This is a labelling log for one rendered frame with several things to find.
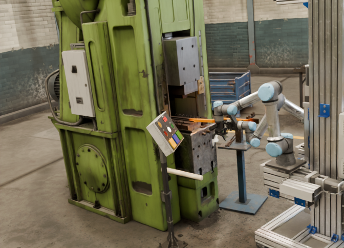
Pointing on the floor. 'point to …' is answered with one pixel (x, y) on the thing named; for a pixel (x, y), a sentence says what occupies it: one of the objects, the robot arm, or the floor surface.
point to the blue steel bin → (229, 87)
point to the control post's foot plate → (173, 244)
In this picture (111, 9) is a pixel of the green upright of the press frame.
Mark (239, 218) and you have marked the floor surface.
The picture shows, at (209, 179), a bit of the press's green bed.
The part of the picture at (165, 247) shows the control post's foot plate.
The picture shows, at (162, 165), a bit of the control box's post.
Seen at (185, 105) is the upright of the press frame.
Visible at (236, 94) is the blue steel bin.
